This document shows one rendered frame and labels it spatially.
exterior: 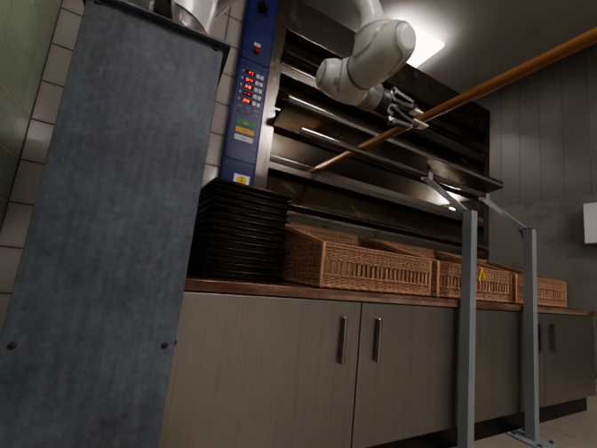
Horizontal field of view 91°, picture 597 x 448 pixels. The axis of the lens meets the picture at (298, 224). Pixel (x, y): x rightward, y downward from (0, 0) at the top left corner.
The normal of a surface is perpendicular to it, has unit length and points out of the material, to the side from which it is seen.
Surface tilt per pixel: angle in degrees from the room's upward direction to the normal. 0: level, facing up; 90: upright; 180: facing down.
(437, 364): 90
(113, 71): 90
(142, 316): 90
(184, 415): 90
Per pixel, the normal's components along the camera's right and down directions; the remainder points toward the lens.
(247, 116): 0.47, -0.08
